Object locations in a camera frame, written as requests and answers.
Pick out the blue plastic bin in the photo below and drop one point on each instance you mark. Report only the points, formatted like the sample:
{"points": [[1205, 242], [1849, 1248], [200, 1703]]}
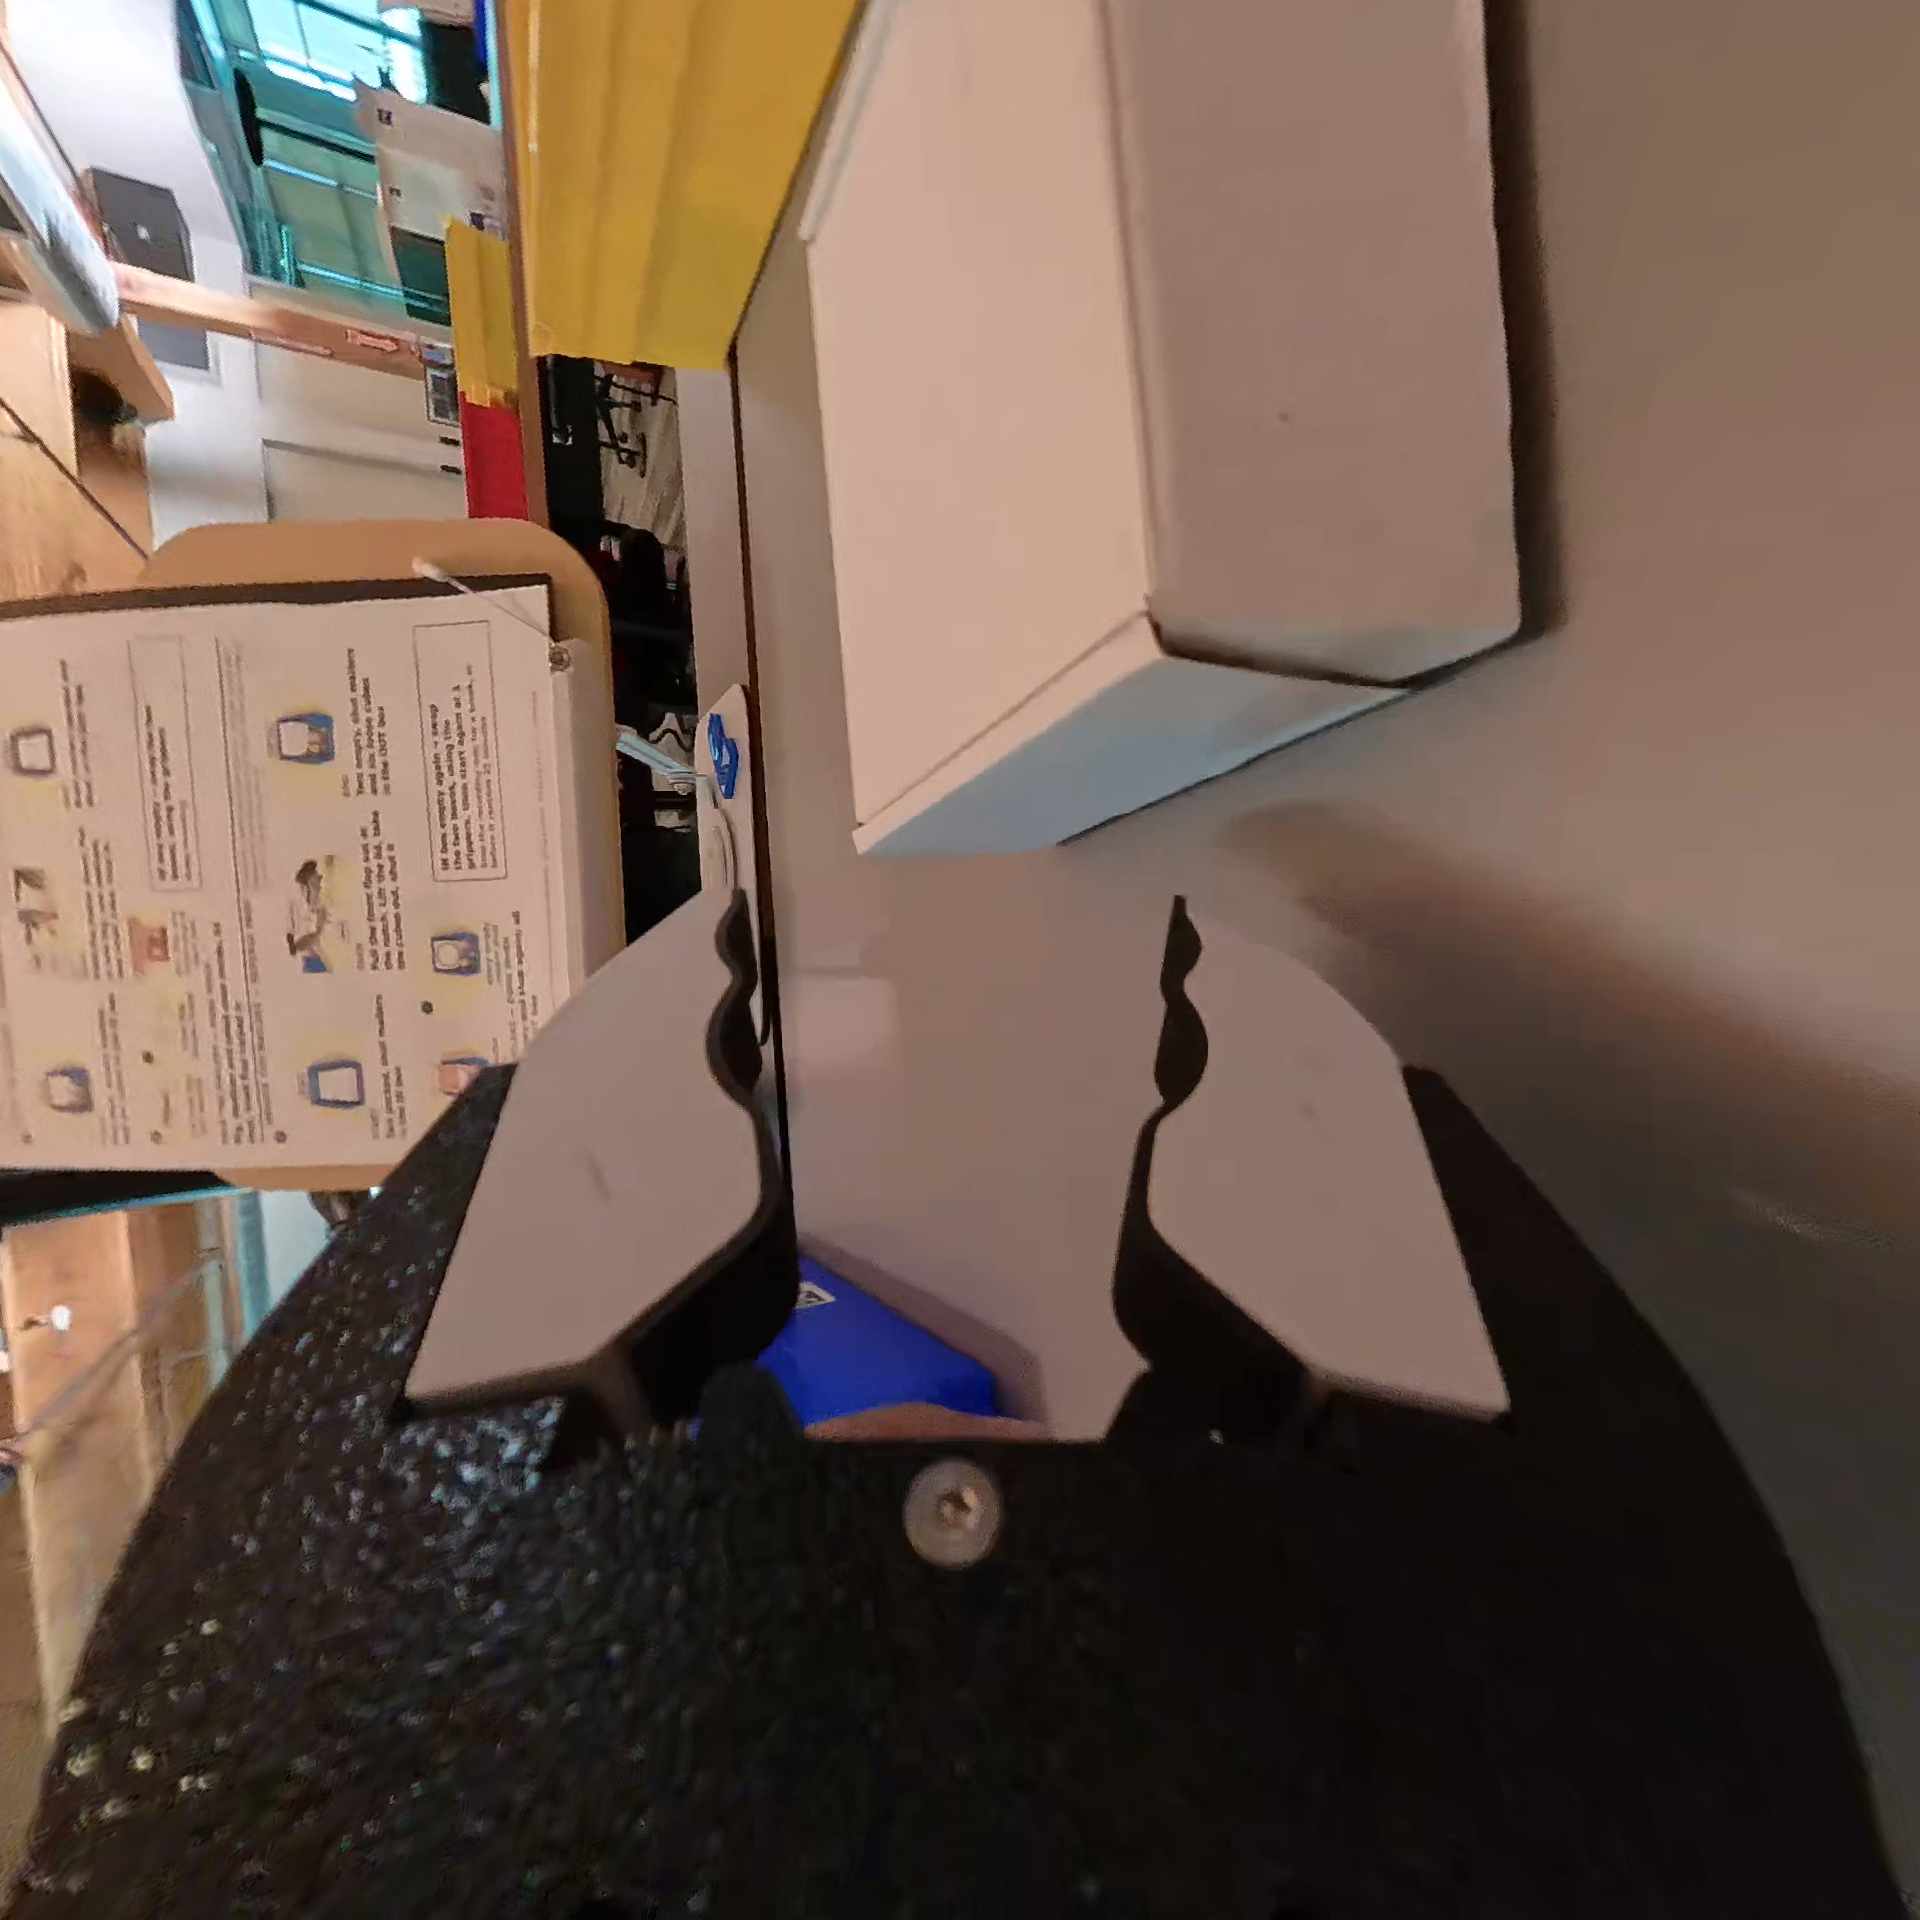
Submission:
{"points": [[886, 1348]]}

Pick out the large yellow plastic bin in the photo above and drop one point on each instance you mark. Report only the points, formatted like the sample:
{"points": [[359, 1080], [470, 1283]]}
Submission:
{"points": [[645, 148]]}

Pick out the blue clip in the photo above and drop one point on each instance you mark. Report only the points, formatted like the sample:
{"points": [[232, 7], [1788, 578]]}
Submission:
{"points": [[725, 751]]}

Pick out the white cardboard mailer box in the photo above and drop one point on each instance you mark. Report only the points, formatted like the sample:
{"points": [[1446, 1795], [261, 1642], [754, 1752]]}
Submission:
{"points": [[1050, 450]]}

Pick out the small yellow plastic bin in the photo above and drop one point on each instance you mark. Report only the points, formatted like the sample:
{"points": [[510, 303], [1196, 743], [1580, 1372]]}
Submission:
{"points": [[480, 307]]}

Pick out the instruction sheet on board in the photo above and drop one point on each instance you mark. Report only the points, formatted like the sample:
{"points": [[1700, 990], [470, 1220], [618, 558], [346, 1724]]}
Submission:
{"points": [[376, 546]]}

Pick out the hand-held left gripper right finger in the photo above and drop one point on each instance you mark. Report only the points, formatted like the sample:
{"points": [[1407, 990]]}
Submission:
{"points": [[1319, 1200]]}

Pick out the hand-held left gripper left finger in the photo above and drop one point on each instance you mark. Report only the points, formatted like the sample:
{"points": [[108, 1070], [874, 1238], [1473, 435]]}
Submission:
{"points": [[599, 1200]]}

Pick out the white stand base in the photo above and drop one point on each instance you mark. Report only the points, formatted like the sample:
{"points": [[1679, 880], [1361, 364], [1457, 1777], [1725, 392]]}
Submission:
{"points": [[727, 855]]}

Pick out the red plastic bin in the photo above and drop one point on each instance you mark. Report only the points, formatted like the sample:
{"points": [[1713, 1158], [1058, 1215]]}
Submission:
{"points": [[492, 458]]}

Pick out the printed instruction sheet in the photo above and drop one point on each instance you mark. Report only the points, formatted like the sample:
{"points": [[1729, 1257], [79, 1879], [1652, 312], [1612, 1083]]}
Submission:
{"points": [[270, 868]]}

